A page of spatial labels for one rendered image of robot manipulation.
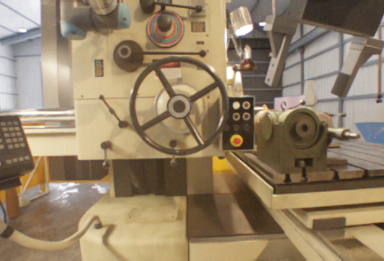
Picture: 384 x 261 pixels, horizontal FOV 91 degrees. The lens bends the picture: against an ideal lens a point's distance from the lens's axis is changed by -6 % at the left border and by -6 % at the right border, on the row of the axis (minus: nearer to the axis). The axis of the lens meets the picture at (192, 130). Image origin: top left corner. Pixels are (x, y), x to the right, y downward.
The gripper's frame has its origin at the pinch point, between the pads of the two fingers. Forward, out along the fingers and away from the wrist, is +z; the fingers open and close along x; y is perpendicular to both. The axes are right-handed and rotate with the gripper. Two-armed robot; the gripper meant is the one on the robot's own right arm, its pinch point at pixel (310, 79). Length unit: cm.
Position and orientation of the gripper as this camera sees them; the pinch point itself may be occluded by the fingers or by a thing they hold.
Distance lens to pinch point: 40.3
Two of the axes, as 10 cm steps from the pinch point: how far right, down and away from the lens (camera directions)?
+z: -1.4, 8.8, 4.5
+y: 0.7, 4.6, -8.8
